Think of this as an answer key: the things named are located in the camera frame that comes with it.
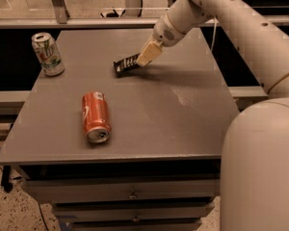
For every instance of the grey drawer cabinet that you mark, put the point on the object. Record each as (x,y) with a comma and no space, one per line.
(160,168)

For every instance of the grey metal window rail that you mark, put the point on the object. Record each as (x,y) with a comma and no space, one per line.
(98,23)

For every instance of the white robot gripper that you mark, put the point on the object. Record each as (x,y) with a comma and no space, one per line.
(164,33)

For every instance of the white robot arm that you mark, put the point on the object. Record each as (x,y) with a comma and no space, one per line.
(255,155)

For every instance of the white green 7up can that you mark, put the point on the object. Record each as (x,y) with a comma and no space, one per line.
(48,54)

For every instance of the orange soda can lying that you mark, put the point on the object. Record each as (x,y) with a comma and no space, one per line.
(96,118)

